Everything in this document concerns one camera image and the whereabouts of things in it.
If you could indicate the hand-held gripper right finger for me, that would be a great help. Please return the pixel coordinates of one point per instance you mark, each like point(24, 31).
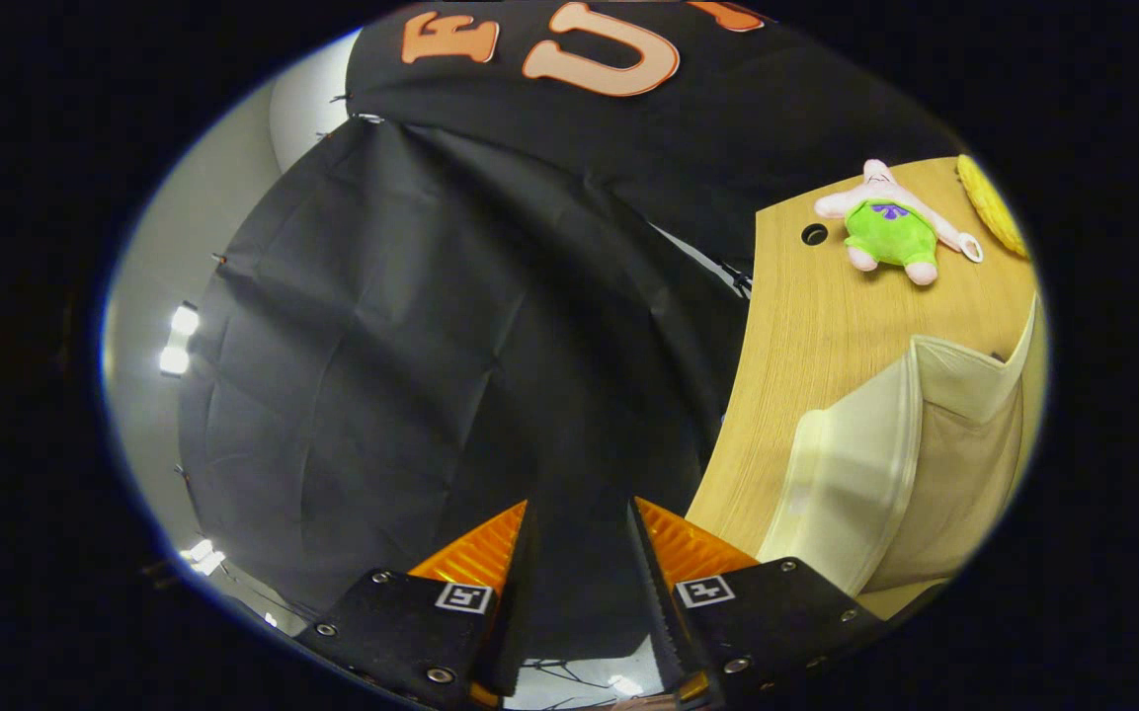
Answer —
point(663, 612)

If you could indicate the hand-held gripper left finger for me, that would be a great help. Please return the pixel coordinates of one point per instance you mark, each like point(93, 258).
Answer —
point(518, 612)

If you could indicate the beige fabric storage box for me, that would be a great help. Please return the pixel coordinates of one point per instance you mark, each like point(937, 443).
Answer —
point(855, 474)

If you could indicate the bright studio light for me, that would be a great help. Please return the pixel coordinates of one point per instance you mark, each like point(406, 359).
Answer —
point(179, 341)
point(202, 556)

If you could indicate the pink and green plush toy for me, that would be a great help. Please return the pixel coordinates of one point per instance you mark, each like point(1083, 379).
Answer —
point(890, 229)

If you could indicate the yellow plush ball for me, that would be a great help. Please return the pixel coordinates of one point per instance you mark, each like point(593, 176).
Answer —
point(994, 207)

